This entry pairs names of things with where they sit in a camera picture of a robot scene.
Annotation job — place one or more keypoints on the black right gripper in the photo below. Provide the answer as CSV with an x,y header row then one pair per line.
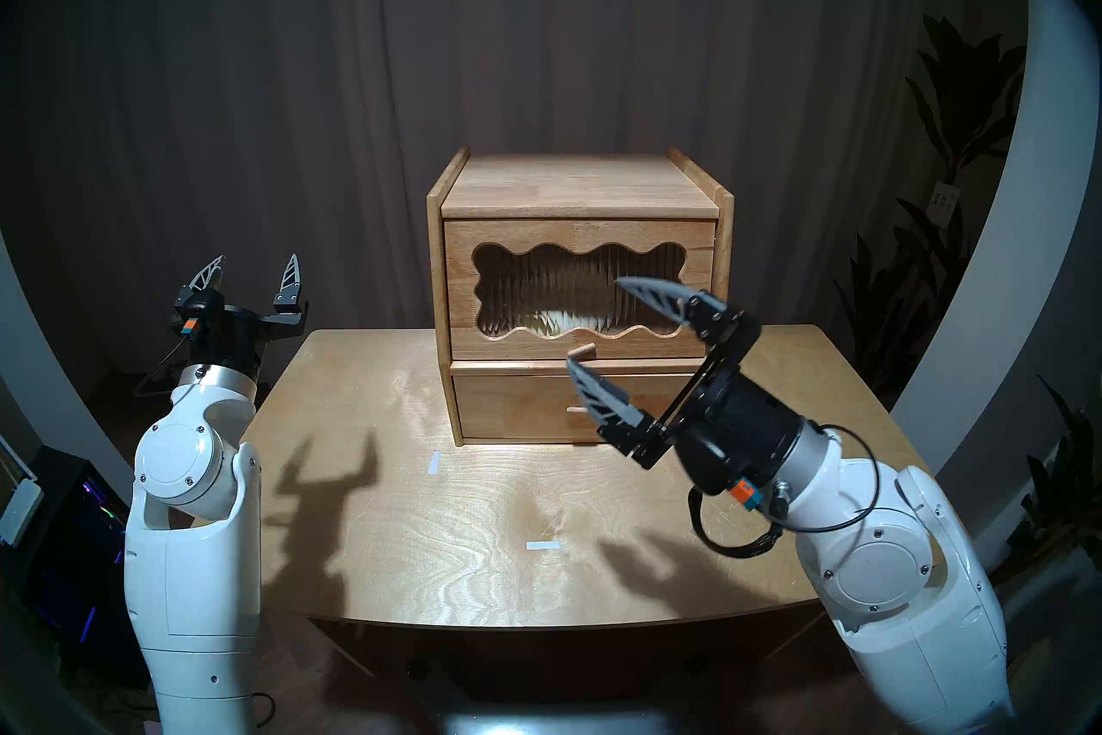
x,y
740,432

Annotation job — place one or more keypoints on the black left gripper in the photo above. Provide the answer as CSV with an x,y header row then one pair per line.
x,y
237,346

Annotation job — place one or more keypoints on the cream terry towel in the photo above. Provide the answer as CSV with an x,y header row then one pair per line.
x,y
555,322

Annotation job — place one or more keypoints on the wooden flip door with knob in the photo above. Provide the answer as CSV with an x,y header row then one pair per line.
x,y
465,294

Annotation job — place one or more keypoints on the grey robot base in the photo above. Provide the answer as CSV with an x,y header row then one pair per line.
x,y
551,725

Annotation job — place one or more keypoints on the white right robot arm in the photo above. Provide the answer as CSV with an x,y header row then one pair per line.
x,y
904,570

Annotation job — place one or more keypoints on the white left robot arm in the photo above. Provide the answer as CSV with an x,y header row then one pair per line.
x,y
189,570

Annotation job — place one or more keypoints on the wooden cabinet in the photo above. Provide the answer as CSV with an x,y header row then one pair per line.
x,y
577,186

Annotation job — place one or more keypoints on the grey pleated curtain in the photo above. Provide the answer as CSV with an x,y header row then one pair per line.
x,y
241,96

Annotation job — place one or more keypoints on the white curved arch pillar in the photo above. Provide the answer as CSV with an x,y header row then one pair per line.
x,y
52,397
1024,208

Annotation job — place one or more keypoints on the black computer tower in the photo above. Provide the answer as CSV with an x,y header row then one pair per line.
x,y
69,552

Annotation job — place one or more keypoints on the white plant tag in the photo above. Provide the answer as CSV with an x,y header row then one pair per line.
x,y
944,198

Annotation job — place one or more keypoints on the tall dark leafy plant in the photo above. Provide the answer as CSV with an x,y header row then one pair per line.
x,y
964,87

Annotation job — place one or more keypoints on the small dark potted plant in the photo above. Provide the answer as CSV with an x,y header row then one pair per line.
x,y
1072,483

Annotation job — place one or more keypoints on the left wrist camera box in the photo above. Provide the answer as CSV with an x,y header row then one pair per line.
x,y
196,316

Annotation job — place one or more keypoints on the white wall box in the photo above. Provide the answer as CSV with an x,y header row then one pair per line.
x,y
21,514

